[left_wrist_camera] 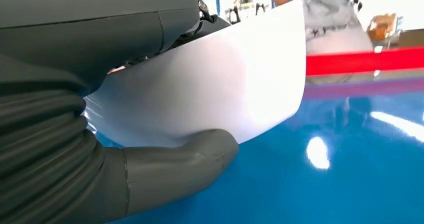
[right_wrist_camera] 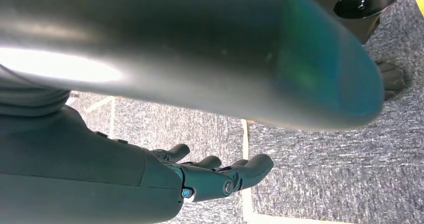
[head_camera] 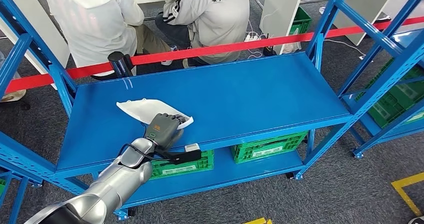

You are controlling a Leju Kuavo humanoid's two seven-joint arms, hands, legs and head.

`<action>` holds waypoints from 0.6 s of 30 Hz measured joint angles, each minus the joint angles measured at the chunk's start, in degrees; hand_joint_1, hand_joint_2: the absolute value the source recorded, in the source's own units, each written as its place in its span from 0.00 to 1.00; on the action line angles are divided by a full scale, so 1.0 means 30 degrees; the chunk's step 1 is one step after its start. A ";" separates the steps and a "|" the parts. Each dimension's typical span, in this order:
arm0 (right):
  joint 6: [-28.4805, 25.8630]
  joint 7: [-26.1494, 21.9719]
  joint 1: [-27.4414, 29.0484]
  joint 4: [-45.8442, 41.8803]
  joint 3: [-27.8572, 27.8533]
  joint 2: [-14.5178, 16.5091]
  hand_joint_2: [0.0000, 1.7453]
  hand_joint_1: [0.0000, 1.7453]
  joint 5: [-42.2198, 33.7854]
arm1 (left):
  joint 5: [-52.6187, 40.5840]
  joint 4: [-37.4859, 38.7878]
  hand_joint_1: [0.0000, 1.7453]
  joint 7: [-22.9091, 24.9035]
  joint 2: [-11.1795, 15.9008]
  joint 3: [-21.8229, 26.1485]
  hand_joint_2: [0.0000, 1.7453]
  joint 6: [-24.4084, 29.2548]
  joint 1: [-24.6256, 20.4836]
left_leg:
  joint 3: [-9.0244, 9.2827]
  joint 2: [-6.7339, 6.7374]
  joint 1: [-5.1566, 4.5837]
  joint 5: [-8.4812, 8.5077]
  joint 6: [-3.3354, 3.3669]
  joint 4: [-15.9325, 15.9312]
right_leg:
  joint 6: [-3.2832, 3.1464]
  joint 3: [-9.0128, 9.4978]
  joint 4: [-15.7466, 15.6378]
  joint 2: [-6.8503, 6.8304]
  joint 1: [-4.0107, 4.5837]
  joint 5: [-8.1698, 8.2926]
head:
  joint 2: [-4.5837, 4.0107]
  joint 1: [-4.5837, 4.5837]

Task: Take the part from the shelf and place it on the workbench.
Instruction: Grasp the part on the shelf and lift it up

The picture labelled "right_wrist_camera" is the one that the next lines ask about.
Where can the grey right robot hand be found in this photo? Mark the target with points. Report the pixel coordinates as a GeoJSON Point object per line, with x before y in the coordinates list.
{"type": "Point", "coordinates": [82, 182]}

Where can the dark robot foot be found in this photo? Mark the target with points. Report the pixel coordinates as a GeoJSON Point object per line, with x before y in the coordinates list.
{"type": "Point", "coordinates": [391, 80]}

